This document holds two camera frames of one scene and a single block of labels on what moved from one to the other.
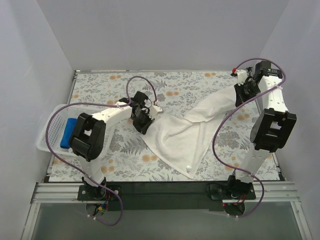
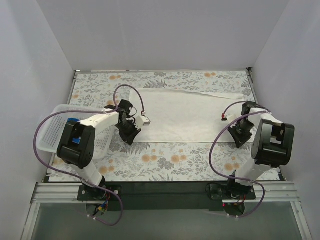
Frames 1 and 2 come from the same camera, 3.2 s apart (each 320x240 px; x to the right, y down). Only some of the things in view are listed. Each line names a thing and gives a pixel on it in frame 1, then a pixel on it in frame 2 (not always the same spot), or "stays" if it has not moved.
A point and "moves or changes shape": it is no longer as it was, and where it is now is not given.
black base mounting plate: x=124 y=195 stays
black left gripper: x=144 y=124 → x=128 y=128
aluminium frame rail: x=266 y=192 stays
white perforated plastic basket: x=50 y=138 stays
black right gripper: x=241 y=95 → x=240 y=132
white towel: x=186 y=139 moves or changes shape
